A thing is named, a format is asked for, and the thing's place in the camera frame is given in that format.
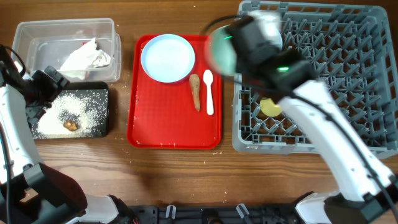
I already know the light green bowl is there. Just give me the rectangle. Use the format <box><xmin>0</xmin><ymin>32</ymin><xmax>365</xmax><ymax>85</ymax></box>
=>
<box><xmin>205</xmin><ymin>26</ymin><xmax>237</xmax><ymax>77</ymax></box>

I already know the white napkin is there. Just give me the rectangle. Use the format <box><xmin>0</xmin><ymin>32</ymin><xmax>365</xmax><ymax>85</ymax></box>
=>
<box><xmin>60</xmin><ymin>38</ymin><xmax>102</xmax><ymax>80</ymax></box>
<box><xmin>92</xmin><ymin>50</ymin><xmax>111</xmax><ymax>68</ymax></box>

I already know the white rice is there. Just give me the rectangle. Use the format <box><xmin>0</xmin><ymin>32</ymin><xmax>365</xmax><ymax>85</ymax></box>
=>
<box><xmin>32</xmin><ymin>91</ymin><xmax>108</xmax><ymax>139</ymax></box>

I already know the brown food scrap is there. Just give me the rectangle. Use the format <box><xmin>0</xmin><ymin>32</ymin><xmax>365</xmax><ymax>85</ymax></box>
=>
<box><xmin>63</xmin><ymin>120</ymin><xmax>78</xmax><ymax>132</ymax></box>

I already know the yellow plastic cup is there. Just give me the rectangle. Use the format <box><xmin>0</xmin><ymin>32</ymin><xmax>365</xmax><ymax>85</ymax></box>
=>
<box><xmin>259</xmin><ymin>98</ymin><xmax>282</xmax><ymax>117</ymax></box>

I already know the white plastic spoon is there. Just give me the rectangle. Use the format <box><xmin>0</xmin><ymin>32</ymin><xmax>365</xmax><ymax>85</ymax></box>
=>
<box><xmin>203</xmin><ymin>70</ymin><xmax>214</xmax><ymax>115</ymax></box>

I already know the brown carrot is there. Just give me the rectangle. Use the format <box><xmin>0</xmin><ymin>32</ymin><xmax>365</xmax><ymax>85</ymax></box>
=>
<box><xmin>189</xmin><ymin>74</ymin><xmax>201</xmax><ymax>111</ymax></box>

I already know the large light blue plate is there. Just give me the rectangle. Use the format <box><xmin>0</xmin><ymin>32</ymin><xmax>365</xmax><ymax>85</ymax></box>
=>
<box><xmin>141</xmin><ymin>34</ymin><xmax>195</xmax><ymax>83</ymax></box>

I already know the light blue rice bowl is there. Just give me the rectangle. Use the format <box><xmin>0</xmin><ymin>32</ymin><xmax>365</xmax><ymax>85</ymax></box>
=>
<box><xmin>249</xmin><ymin>10</ymin><xmax>283</xmax><ymax>50</ymax></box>

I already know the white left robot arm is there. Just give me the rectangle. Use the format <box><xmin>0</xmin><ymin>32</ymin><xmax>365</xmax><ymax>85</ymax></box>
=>
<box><xmin>1</xmin><ymin>45</ymin><xmax>140</xmax><ymax>223</ymax></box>

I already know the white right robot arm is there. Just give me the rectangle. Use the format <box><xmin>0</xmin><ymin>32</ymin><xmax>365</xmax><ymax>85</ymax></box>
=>
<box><xmin>225</xmin><ymin>11</ymin><xmax>397</xmax><ymax>223</ymax></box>

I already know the black waste tray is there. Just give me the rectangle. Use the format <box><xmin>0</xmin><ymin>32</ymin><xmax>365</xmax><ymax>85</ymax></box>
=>
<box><xmin>29</xmin><ymin>81</ymin><xmax>110</xmax><ymax>140</ymax></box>

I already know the grey dishwasher rack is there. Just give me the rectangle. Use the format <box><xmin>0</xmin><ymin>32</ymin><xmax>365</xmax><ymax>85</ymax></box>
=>
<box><xmin>232</xmin><ymin>1</ymin><xmax>397</xmax><ymax>159</ymax></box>

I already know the clear plastic bin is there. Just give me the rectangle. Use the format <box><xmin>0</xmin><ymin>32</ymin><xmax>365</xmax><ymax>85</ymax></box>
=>
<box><xmin>12</xmin><ymin>18</ymin><xmax>121</xmax><ymax>82</ymax></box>

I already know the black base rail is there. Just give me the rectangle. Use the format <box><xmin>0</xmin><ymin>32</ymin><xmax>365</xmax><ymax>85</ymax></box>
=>
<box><xmin>131</xmin><ymin>203</ymin><xmax>304</xmax><ymax>224</ymax></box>

